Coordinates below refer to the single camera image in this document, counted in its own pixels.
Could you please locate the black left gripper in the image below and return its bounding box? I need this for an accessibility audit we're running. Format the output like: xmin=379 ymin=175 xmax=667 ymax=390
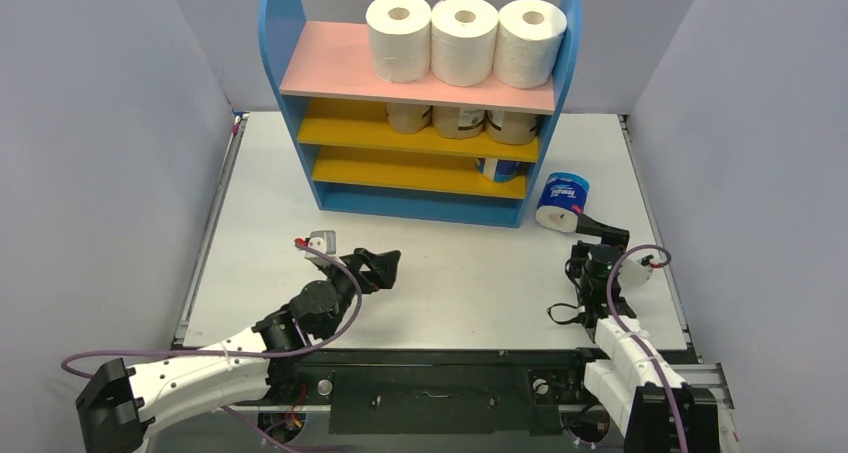
xmin=318 ymin=249 xmax=399 ymax=341

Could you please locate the blue shelf with coloured boards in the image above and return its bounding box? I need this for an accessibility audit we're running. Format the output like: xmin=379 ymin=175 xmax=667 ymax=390
xmin=258 ymin=0 xmax=583 ymax=227

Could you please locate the blue roll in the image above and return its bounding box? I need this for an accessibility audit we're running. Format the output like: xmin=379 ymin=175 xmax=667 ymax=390
xmin=475 ymin=158 xmax=524 ymax=183
xmin=535 ymin=172 xmax=590 ymax=233

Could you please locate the brown printed paper roll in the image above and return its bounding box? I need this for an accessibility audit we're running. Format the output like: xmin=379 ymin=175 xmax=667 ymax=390
xmin=385 ymin=103 xmax=432 ymax=134

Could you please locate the white roll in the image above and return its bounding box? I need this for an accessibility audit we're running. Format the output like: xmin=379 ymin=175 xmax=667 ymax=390
xmin=431 ymin=0 xmax=499 ymax=87
xmin=365 ymin=0 xmax=431 ymax=83
xmin=493 ymin=0 xmax=568 ymax=89

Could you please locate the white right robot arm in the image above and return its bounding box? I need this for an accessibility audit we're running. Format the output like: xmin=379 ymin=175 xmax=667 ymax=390
xmin=563 ymin=214 xmax=721 ymax=452

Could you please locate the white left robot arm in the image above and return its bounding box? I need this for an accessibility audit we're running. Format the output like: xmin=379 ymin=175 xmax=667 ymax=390
xmin=61 ymin=242 xmax=401 ymax=452

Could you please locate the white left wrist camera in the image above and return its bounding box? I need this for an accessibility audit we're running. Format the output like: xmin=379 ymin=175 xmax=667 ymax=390
xmin=294 ymin=230 xmax=337 ymax=264

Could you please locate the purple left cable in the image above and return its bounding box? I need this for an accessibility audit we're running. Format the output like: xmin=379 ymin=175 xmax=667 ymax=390
xmin=60 ymin=241 xmax=364 ymax=453

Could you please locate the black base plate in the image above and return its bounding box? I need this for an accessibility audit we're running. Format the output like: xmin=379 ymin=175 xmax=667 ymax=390
xmin=165 ymin=347 xmax=697 ymax=437

